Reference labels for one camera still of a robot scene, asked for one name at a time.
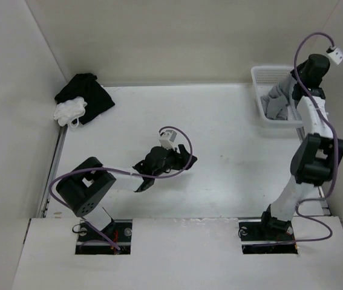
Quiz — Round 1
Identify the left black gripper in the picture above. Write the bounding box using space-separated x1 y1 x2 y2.
153 143 196 178

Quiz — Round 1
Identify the grey tank top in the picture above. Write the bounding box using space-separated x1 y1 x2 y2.
260 74 293 121

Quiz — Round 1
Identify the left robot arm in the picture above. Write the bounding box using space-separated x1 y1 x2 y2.
50 144 198 219

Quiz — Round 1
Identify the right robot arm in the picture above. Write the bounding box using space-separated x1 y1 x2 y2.
258 54 343 239

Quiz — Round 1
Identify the black folded tank top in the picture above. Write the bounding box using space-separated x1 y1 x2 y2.
54 73 115 125

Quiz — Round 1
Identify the white folded tank top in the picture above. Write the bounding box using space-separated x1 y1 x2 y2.
53 97 87 128

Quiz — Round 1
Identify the white plastic basket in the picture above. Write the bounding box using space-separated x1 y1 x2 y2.
250 65 302 129

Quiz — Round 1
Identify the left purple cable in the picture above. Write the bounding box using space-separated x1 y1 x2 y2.
48 126 194 251

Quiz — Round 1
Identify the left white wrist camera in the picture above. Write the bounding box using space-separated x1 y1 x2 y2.
159 129 177 150

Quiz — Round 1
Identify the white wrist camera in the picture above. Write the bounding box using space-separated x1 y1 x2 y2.
159 129 177 150
326 46 343 65

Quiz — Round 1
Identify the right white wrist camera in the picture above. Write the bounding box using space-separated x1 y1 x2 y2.
326 46 343 65

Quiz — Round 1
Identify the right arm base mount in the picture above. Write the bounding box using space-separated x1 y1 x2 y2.
238 221 298 254

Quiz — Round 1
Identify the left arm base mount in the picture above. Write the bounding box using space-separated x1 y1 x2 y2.
73 219 133 255

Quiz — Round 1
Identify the left aluminium table rail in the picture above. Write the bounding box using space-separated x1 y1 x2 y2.
36 127 67 218

